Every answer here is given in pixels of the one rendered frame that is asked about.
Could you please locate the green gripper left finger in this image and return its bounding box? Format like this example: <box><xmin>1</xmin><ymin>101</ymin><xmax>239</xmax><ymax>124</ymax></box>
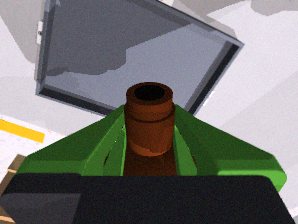
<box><xmin>14</xmin><ymin>104</ymin><xmax>127</xmax><ymax>176</ymax></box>

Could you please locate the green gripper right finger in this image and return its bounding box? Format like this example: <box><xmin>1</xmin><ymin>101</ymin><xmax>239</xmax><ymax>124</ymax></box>
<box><xmin>173</xmin><ymin>104</ymin><xmax>287</xmax><ymax>193</ymax></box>

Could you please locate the brown bottle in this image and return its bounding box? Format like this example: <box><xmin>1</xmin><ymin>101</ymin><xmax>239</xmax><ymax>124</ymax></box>
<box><xmin>123</xmin><ymin>82</ymin><xmax>177</xmax><ymax>176</ymax></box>

